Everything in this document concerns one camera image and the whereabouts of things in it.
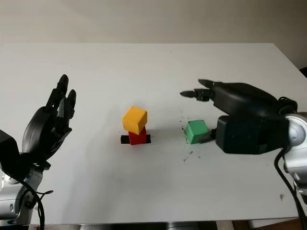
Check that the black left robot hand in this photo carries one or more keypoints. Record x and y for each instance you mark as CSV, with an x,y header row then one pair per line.
x,y
40,134

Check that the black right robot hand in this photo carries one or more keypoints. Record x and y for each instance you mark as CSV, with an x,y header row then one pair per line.
x,y
242,100

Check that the green block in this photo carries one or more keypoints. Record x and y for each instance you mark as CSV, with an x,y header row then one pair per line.
x,y
196,131

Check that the yellow block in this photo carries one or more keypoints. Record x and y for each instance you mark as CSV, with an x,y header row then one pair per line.
x,y
134,118

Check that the red block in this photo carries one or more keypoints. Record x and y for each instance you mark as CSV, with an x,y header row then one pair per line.
x,y
138,139

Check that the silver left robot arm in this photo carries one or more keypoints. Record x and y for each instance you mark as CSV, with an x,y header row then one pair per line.
x,y
14,198

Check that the dark object beyond table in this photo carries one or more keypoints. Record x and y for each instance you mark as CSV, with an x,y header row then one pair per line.
x,y
304,73

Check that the black tape strip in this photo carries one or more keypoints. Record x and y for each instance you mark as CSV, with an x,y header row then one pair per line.
x,y
124,139

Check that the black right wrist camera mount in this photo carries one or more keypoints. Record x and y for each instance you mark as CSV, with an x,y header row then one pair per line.
x,y
249,134

